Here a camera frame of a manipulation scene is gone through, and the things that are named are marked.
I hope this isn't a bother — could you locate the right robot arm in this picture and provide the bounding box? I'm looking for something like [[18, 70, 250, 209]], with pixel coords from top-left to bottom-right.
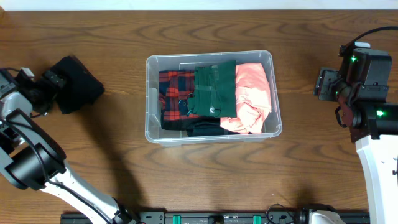
[[314, 44, 397, 223]]

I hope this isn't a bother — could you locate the dark teal garment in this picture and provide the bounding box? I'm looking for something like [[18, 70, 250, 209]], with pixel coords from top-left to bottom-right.
[[186, 117, 238, 137]]

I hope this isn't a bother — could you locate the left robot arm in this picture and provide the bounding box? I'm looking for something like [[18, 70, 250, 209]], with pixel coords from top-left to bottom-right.
[[1, 68, 140, 223]]

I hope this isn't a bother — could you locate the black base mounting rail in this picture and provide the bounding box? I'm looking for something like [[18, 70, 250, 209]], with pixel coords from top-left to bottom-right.
[[60, 203, 371, 224]]

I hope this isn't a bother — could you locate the dark green garment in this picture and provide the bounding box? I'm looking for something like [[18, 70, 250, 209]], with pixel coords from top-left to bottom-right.
[[187, 60, 237, 118]]

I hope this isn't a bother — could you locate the clear plastic storage container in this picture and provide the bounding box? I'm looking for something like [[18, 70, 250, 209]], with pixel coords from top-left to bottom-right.
[[145, 50, 282, 146]]

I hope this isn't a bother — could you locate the red navy plaid garment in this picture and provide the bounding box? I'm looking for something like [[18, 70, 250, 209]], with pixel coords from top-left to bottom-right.
[[159, 70, 200, 122]]

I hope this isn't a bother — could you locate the large black garment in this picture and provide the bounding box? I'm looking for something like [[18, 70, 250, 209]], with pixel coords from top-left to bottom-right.
[[161, 119, 193, 131]]

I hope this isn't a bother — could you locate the pink garment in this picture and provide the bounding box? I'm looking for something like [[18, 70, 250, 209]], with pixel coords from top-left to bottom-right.
[[220, 63, 272, 134]]

